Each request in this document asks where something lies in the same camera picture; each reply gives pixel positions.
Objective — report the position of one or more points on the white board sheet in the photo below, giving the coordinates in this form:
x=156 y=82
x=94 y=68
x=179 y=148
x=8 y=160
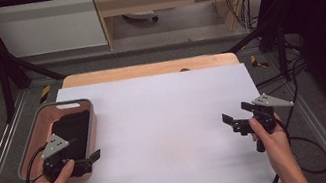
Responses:
x=166 y=138

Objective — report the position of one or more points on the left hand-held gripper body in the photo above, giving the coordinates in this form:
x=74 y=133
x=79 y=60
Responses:
x=54 y=148

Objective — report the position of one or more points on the white cabinet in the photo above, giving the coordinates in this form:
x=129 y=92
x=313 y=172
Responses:
x=48 y=27

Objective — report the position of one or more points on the yellow black floor tape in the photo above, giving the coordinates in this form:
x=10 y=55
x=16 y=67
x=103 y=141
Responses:
x=257 y=62
x=45 y=94

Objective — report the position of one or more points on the white chair base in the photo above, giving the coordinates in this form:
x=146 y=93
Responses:
x=141 y=15

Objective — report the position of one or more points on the black metal stand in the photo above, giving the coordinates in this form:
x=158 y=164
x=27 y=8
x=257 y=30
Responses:
x=280 y=43
x=6 y=85

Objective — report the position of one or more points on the black cloth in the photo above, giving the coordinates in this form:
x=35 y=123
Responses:
x=75 y=130

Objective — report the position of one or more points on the person's right hand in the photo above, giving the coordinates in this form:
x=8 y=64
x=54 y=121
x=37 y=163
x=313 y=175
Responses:
x=274 y=146

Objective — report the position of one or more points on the pink basket with grey rim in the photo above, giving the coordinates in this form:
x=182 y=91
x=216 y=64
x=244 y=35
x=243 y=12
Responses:
x=39 y=133

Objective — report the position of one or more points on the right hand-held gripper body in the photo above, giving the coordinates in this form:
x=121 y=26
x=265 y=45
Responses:
x=264 y=110

